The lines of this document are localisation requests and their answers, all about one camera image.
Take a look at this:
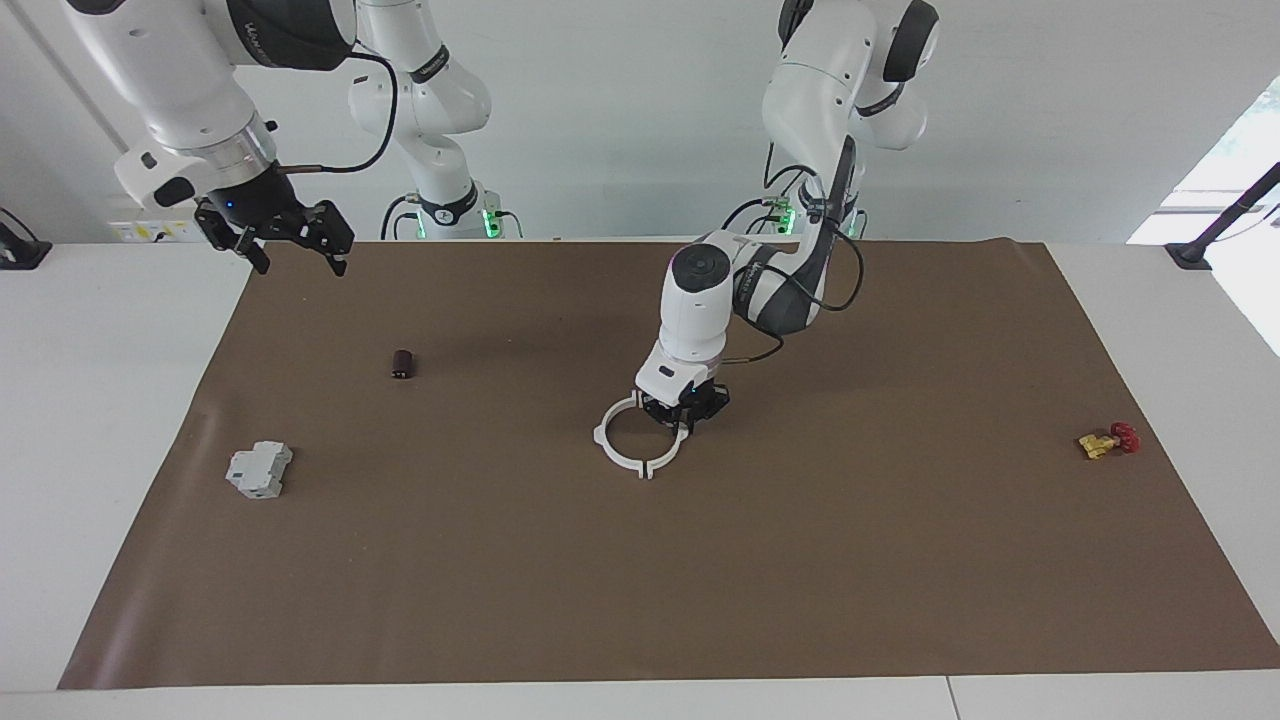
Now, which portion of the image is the brown table mat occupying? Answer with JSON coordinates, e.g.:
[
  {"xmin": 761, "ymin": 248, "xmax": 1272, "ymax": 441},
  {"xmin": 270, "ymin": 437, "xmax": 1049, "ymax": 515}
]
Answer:
[{"xmin": 57, "ymin": 240, "xmax": 1280, "ymax": 691}]

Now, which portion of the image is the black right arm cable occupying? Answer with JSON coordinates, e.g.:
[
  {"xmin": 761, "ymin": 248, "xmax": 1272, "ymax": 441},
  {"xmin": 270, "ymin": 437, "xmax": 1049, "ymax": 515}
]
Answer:
[{"xmin": 275, "ymin": 50, "xmax": 401, "ymax": 176}]

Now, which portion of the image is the red and yellow valve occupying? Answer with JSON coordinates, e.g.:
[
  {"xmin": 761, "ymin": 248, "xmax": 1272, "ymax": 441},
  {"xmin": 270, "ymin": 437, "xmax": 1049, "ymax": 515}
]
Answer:
[{"xmin": 1078, "ymin": 422, "xmax": 1141, "ymax": 461}]

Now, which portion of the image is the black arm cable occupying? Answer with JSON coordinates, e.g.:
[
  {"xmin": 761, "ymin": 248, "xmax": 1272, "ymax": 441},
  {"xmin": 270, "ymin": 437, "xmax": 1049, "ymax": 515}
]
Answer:
[
  {"xmin": 720, "ymin": 140, "xmax": 866, "ymax": 363},
  {"xmin": 275, "ymin": 50, "xmax": 401, "ymax": 176}
]

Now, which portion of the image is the black base cable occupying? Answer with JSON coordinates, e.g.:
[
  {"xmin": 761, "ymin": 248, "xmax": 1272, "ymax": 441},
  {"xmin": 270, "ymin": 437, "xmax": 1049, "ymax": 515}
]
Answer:
[
  {"xmin": 720, "ymin": 197, "xmax": 791, "ymax": 236},
  {"xmin": 380, "ymin": 195, "xmax": 421, "ymax": 241}
]

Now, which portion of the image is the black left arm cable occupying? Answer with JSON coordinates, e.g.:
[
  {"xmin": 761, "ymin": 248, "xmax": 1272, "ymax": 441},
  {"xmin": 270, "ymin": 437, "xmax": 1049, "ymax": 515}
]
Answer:
[{"xmin": 720, "ymin": 140, "xmax": 866, "ymax": 363}]

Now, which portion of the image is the black stand base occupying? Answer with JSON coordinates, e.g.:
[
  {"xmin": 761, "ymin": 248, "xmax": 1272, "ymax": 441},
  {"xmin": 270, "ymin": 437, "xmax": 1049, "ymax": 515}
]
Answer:
[{"xmin": 0, "ymin": 207, "xmax": 53, "ymax": 271}]

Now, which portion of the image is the black stand with pole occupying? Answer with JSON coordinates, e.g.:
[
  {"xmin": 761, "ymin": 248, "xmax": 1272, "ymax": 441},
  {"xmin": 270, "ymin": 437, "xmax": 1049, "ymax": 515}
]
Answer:
[{"xmin": 1165, "ymin": 160, "xmax": 1280, "ymax": 271}]

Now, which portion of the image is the white half pipe clamp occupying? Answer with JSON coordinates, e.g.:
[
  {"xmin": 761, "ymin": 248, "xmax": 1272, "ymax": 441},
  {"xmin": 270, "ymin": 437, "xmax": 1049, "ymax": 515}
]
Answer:
[
  {"xmin": 640, "ymin": 400, "xmax": 693, "ymax": 481},
  {"xmin": 593, "ymin": 395, "xmax": 649, "ymax": 482}
]

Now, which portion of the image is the white wall socket box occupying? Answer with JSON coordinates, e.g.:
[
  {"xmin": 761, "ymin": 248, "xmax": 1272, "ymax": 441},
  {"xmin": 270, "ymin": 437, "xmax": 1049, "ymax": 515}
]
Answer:
[{"xmin": 108, "ymin": 205, "xmax": 216, "ymax": 244}]

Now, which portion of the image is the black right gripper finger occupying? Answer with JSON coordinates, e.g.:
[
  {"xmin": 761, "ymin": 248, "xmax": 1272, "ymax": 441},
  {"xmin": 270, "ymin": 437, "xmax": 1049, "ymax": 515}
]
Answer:
[
  {"xmin": 305, "ymin": 200, "xmax": 356, "ymax": 278},
  {"xmin": 232, "ymin": 228, "xmax": 272, "ymax": 276}
]

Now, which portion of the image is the grey circuit breaker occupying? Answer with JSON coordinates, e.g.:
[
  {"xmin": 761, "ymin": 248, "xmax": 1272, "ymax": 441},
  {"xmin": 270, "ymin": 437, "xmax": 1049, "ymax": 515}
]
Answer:
[{"xmin": 225, "ymin": 441, "xmax": 294, "ymax": 500}]

